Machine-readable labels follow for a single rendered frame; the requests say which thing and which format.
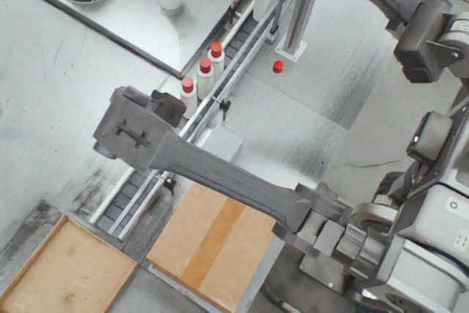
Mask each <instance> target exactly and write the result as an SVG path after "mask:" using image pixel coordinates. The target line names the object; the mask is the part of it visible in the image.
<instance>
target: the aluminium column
mask: <svg viewBox="0 0 469 313"><path fill-rule="evenodd" d="M315 1H316V0H296V2H295V7H294V11H293V14H292V18H291V21H290V24H289V28H288V32H287V36H286V39H285V42H284V47H283V50H285V51H287V52H289V53H290V54H292V55H293V54H294V53H295V52H296V50H297V49H298V47H299V46H300V42H301V40H302V37H303V33H304V31H305V29H306V25H307V23H308V20H309V16H310V13H311V9H312V7H313V6H314V3H315Z"/></svg>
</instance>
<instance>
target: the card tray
mask: <svg viewBox="0 0 469 313"><path fill-rule="evenodd" d="M138 266H139V264H138V263H137V262H135V261H134V260H132V259H131V258H130V257H128V256H126V255H125V254H123V253H122V252H121V251H119V250H117V249H116V248H114V247H113V246H110V245H109V244H107V242H105V241H104V240H102V239H100V238H99V237H98V236H96V235H94V234H93V233H91V232H90V231H89V230H87V229H85V228H84V227H82V226H81V225H80V224H78V223H76V222H75V221H74V220H71V219H70V218H68V217H67V216H66V215H65V214H64V215H63V216H62V217H61V218H60V219H59V221H58V222H57V224H55V225H54V228H53V229H52V230H51V231H50V232H49V234H48V235H47V237H45V238H44V239H43V241H42V242H41V244H40V245H39V247H38V248H37V249H36V250H35V251H34V252H33V254H32V255H31V256H30V258H29V259H28V260H27V262H25V264H24V265H23V267H22V268H21V269H20V270H19V271H18V273H17V274H15V277H14V278H13V279H12V281H11V282H10V283H9V284H8V285H7V287H5V288H4V291H3V292H2V293H1V294H0V313H106V312H107V311H108V310H109V308H110V306H111V305H112V303H113V302H114V300H115V299H116V297H117V296H118V295H119V293H120V292H121V290H122V288H123V287H124V286H125V285H126V283H127V282H128V280H129V278H130V276H131V275H132V273H133V272H134V271H135V270H136V269H137V267H138Z"/></svg>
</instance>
